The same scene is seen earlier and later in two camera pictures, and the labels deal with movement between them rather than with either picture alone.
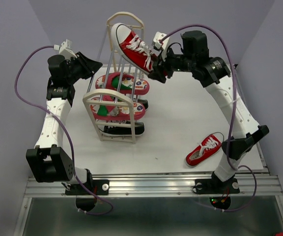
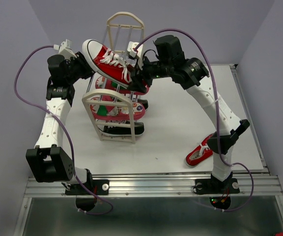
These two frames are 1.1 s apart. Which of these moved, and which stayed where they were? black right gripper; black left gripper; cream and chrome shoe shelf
Moved: black right gripper
Stayed: cream and chrome shoe shelf; black left gripper
